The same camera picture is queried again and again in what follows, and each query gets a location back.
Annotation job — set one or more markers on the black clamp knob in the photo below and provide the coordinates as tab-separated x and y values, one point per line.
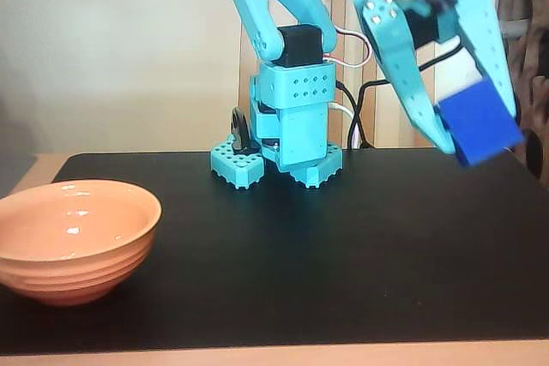
240	130

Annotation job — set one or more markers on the cyan robot base mount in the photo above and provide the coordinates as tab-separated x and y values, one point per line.
233	166

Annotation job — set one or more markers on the blue cube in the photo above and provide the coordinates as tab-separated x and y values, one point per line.
480	130

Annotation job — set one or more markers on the grey table mat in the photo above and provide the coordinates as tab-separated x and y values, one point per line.
13	173

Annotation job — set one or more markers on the black table mat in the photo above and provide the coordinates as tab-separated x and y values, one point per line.
300	289

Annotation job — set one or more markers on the orange ribbed bowl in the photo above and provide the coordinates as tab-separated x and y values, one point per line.
77	246

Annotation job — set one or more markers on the cyan gripper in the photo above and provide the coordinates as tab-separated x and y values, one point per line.
383	23

